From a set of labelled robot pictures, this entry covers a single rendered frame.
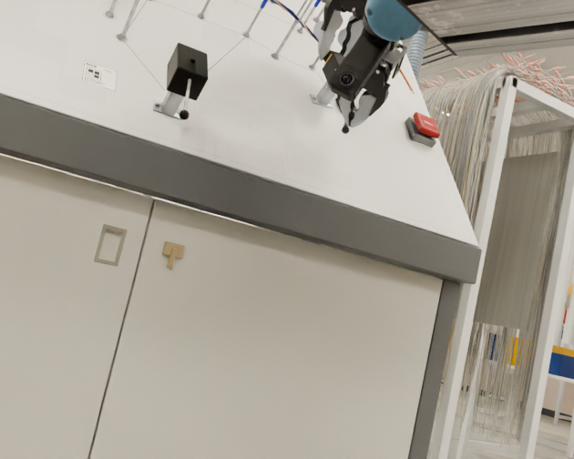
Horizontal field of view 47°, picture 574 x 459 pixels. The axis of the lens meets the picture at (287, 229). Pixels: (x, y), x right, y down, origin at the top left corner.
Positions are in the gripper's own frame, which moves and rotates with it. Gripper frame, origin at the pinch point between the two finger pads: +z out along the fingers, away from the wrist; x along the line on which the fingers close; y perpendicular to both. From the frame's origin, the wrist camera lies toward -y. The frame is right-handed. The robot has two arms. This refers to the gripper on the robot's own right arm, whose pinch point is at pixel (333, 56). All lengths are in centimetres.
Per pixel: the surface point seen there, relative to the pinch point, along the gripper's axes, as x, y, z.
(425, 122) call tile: -22.8, -5.0, 6.3
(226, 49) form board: 18.3, 5.8, 5.1
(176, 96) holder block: 33.0, -15.5, 10.8
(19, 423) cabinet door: 48, -35, 55
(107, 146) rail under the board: 43, -21, 18
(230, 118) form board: 21.7, -11.7, 13.1
